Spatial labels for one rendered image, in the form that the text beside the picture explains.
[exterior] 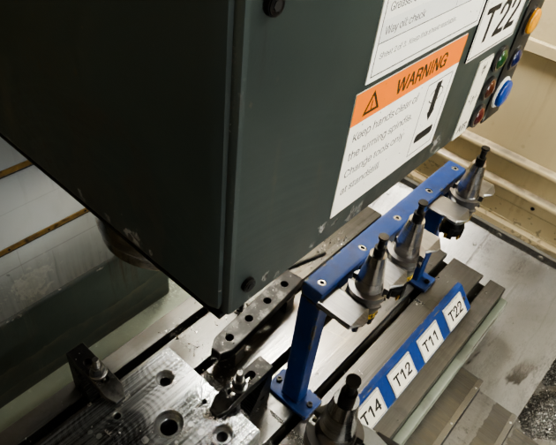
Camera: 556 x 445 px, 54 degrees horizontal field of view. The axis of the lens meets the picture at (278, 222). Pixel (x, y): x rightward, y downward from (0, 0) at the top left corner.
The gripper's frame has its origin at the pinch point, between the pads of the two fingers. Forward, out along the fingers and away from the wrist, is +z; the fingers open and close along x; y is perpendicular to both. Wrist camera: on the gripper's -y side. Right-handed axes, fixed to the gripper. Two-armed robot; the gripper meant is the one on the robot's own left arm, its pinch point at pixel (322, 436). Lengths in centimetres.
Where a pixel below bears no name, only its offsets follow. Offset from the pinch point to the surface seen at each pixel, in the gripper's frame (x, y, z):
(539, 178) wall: 101, 19, 5
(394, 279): 30.2, 4.2, 8.3
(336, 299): 20.2, 4.2, 12.3
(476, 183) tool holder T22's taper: 57, 0, 9
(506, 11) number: 21.1, -41.7, 4.7
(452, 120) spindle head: 18.1, -31.8, 4.8
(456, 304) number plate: 60, 31, 3
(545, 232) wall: 101, 33, -3
